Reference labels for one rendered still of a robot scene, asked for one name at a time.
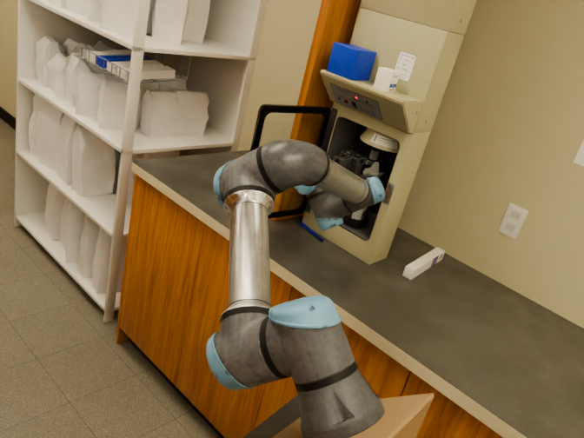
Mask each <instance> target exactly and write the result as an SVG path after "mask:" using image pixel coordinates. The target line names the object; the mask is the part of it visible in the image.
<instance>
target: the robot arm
mask: <svg viewBox="0 0 584 438"><path fill-rule="evenodd" d="M366 161H367V157H365V156H361V155H359V154H358V153H356V152H354V151H353V150H351V149H349V150H344V151H341V154H340V157H338V156H333V160H331V159H329V156H328V154H327V153H326V152H325V151H324V150H323V149H321V148H319V147H318V146H316V145H314V144H312V143H307V142H303V141H298V140H291V139H282V140H275V141H272V142H269V143H266V144H264V145H263V146H261V147H259V148H257V149H254V150H252V151H250V152H249V153H247V154H245V155H243V156H240V157H238V158H236V159H233V160H231V161H229V162H227V163H226V164H225V165H223V166H222V167H221V168H220V169H219V170H218V171H217V172H216V174H215V177H214V183H213V186H214V192H215V194H216V195H217V198H216V200H217V201H218V203H219V204H220V206H221V207H222V208H223V209H224V210H225V212H226V213H227V214H228V215H229V216H230V220H229V307H228V308H227V309H226V310H225V311H223V312H222V314H221V318H220V332H215V333H214V334H213V335H212V336H211V337H210V338H209V340H208V342H207V347H206V355H207V360H208V364H209V367H210V370H211V372H212V373H213V374H214V376H215V378H216V379H217V380H218V381H219V382H220V383H221V384H222V385H223V386H224V387H225V388H228V389H231V390H240V389H244V388H254V387H255V386H258V385H262V384H265V383H269V382H274V381H278V380H281V379H285V378H288V377H291V376H292V378H293V381H294V384H295V387H296V390H297V393H298V396H299V406H300V415H301V423H300V429H301V431H302V436H303V438H349V437H352V436H354V435H357V434H360V433H361V432H362V431H364V430H366V429H368V428H370V427H371V426H373V425H374V424H376V423H377V422H378V421H379V420H380V419H381V418H382V417H383V415H384V412H385V409H384V407H383V405H382V401H381V398H380V397H379V395H378V394H376V393H374V391H373V389H372V388H371V387H370V386H369V384H368V382H367V381H366V379H365V378H364V377H363V375H362V374H361V372H360V370H359V368H358V366H357V364H356V361H355V358H354V355H353V352H352V350H351V347H350V345H349V343H348V338H347V336H346V334H345V331H344V329H343V326H342V323H341V320H342V319H341V317H340V316H339V315H338V314H337V311H336V309H335V305H334V303H333V302H332V300H331V299H330V298H328V297H326V296H324V295H313V296H308V297H303V298H299V299H294V300H293V301H289V302H283V303H281V304H278V305H275V306H274V307H272V308H271V298H270V269H269V215H270V214H271V213H272V212H273V210H274V207H275V196H276V195H278V194H280V193H282V192H283V191H286V190H288V189H291V188H294V187H295V189H296V190H297V191H298V193H300V194H302V195H306V197H307V198H308V200H309V204H310V207H311V209H312V211H313V213H314V216H315V220H316V222H317V224H318V226H319V228H320V230H323V231H324V230H327V229H331V228H333V227H336V226H338V225H341V224H343V220H342V218H343V217H344V216H347V215H349V214H352V213H354V212H356V211H358V210H360V209H364V208H367V207H368V206H371V205H373V204H374V205H375V204H376V203H378V202H381V201H383V200H384V198H385V191H384V188H383V186H382V183H381V181H380V179H379V178H378V177H380V176H382V175H383V173H384V172H379V163H378V162H375V163H373V165H372V166H371V167H370V168H366V169H364V170H363V172H362V175H361V171H362V166H363V164H366Z"/></svg>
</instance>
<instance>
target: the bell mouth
mask: <svg viewBox="0 0 584 438"><path fill-rule="evenodd" d="M360 138H361V140H362V141H363V142H365V143H366V144H368V145H370V146H372V147H375V148H377V149H381V150H385V151H388V152H392V153H397V154H398V151H399V148H400V144H399V142H398V141H397V140H395V139H393V138H391V137H389V136H385V135H383V134H381V133H379V132H377V131H375V130H372V129H370V128H366V130H365V131H364V132H363V133H362V134H361V136H360Z"/></svg>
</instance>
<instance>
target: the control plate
mask: <svg viewBox="0 0 584 438"><path fill-rule="evenodd" d="M330 86H331V89H332V91H333V93H334V96H335V100H336V101H337V102H338V103H341V104H344V105H346V106H348V107H350V108H352V109H355V110H358V111H360V112H362V113H365V114H367V115H370V116H372V117H375V118H377V119H380V120H382V114H381V112H380V108H379V104H378V102H377V101H375V100H373V99H370V98H368V97H365V96H362V95H359V94H357V93H355V92H353V91H350V90H346V89H344V88H342V87H340V86H337V85H335V84H332V83H330ZM355 96H357V98H358V99H356V98H355ZM338 97H340V98H341V100H340V99H338ZM344 100H347V101H348V103H345V102H344ZM351 101H352V102H354V103H355V104H356V107H357V108H356V107H353V104H352V102H351ZM366 101H368V103H366ZM360 106H362V108H360ZM366 109H368V110H367V111H366ZM372 111H374V113H372Z"/></svg>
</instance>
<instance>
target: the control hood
mask: <svg viewBox="0 0 584 438"><path fill-rule="evenodd" d="M320 73H321V76H322V80H323V82H324V85H325V88H326V90H327V92H328V96H329V99H330V100H331V101H332V102H335V103H338V102H337V101H336V100H335V96H334V93H333V91H332V89H331V86H330V83H332V84H335V85H337V86H340V87H342V88H344V89H346V90H350V91H353V92H355V93H357V94H359V95H362V96H365V97H368V98H370V99H373V100H375V101H377V102H378V104H379V108H380V112H381V114H382V120H380V119H377V118H375V117H372V116H370V115H367V114H365V113H362V112H360V111H358V110H356V109H352V108H350V107H348V106H346V105H344V104H341V103H338V104H340V105H342V106H345V107H347V108H349V109H352V110H355V111H357V112H359V113H362V114H363V115H366V116H369V117H372V118H374V119H376V120H378V121H380V122H383V123H386V124H388V125H390V126H393V127H395V128H397V129H400V130H403V131H405V132H407V133H412V132H414V130H415V125H416V123H417V120H418V117H419V115H420V112H421V107H422V105H423V101H422V100H419V99H417V98H414V97H411V96H408V95H405V94H403V93H401V92H398V91H395V92H386V91H383V90H379V89H376V88H373V86H374V83H372V82H370V81H360V80H349V79H347V78H345V77H342V76H338V75H336V74H334V73H331V72H328V71H327V70H321V71H320Z"/></svg>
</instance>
